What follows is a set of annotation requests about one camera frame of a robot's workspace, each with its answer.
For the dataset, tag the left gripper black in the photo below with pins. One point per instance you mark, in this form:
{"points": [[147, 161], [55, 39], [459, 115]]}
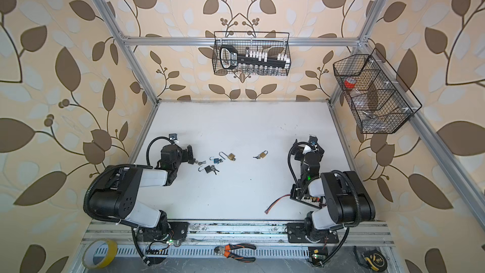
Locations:
{"points": [[188, 155]]}

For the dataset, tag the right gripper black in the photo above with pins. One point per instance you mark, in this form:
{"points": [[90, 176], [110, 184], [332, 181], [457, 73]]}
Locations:
{"points": [[310, 151]]}

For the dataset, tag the brass padlock long shackle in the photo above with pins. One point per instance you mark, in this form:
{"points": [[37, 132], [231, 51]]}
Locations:
{"points": [[230, 156]]}

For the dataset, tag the brass padlock with key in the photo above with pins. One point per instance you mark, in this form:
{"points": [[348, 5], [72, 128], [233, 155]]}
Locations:
{"points": [[261, 155]]}

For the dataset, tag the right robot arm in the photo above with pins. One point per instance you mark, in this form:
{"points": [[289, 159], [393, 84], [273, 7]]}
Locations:
{"points": [[339, 199]]}

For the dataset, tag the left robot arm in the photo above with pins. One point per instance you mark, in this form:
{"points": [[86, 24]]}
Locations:
{"points": [[113, 194]]}

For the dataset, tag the black padlock with keys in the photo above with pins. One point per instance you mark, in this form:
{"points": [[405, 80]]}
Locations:
{"points": [[209, 169]]}

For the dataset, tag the blue small padlock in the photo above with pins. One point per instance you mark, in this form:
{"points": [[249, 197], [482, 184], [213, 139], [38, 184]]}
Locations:
{"points": [[216, 160]]}

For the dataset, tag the black connector board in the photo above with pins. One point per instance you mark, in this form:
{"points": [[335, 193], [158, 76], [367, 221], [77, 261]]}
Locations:
{"points": [[297, 196]]}

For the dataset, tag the red cap bottle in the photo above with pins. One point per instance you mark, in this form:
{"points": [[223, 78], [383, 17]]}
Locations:
{"points": [[350, 83]]}

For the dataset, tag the socket set black holder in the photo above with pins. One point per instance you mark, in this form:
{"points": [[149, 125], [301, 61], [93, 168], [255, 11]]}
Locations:
{"points": [[247, 60]]}

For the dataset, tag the yellow black tape measure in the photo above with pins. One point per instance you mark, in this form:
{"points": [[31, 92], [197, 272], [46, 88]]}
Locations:
{"points": [[371, 259]]}

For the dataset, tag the yellow tape roll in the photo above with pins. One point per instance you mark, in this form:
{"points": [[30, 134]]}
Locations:
{"points": [[99, 254]]}

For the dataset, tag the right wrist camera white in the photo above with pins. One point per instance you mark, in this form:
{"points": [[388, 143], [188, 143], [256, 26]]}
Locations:
{"points": [[313, 141]]}

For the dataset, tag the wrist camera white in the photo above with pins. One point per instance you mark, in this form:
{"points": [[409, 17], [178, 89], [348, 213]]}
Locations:
{"points": [[313, 141], [173, 137]]}

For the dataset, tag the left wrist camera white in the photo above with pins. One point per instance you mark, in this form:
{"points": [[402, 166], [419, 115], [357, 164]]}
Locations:
{"points": [[173, 137]]}

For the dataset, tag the black wire basket right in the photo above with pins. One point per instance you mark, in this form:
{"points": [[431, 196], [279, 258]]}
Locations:
{"points": [[381, 101]]}

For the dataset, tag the black wire basket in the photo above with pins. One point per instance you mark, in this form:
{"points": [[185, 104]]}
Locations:
{"points": [[381, 101], [272, 42]]}

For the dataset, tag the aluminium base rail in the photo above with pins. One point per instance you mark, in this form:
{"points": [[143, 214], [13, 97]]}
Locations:
{"points": [[269, 237]]}

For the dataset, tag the black wire basket back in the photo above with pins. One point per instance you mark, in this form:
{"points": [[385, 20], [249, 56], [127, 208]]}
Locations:
{"points": [[272, 42]]}

